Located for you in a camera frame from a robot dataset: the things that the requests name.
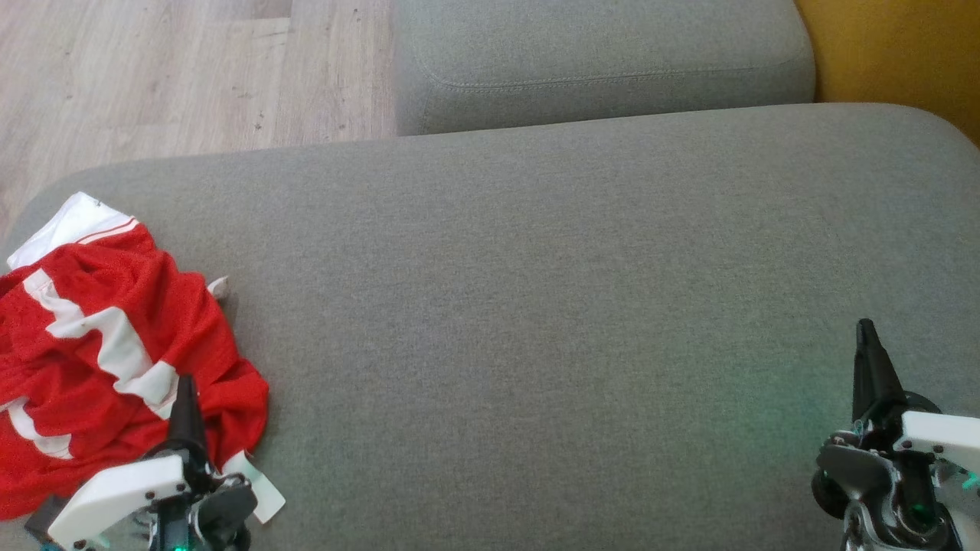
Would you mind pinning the red jersey shirt white sleeves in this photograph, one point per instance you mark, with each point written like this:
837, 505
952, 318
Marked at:
76, 222

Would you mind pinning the large grey sofa seat cushion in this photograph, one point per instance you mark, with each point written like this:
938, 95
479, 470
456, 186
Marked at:
536, 306

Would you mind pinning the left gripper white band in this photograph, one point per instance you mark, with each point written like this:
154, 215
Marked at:
115, 493

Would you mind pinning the wide yellow sofa back cushion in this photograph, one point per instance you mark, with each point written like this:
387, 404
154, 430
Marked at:
903, 53

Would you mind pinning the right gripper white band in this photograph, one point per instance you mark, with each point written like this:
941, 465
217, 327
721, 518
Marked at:
930, 436

